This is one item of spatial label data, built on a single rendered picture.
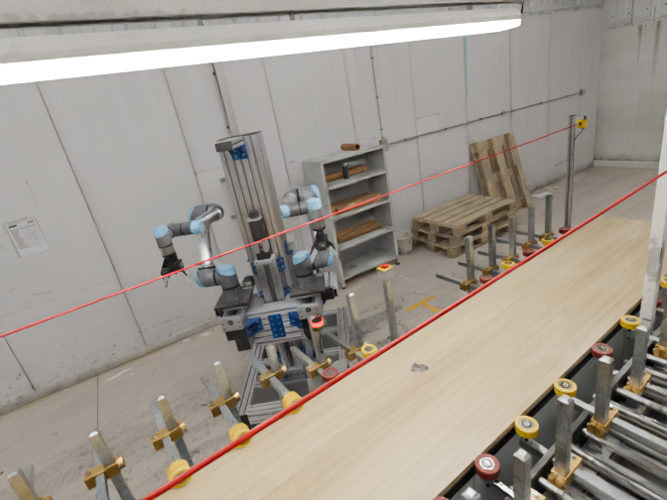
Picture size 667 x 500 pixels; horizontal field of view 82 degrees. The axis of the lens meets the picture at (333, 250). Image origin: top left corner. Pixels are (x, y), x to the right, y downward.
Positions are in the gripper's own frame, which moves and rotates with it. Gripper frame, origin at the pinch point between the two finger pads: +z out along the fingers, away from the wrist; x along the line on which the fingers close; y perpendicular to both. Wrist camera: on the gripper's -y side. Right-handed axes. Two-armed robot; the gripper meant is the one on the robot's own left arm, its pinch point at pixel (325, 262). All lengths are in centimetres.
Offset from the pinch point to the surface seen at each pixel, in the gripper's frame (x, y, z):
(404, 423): -24, -79, 42
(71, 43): 41, -94, -104
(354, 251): -20, 285, 110
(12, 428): 301, 66, 132
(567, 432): -73, -105, 28
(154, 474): 143, -4, 132
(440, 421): -38, -80, 42
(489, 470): -48, -104, 41
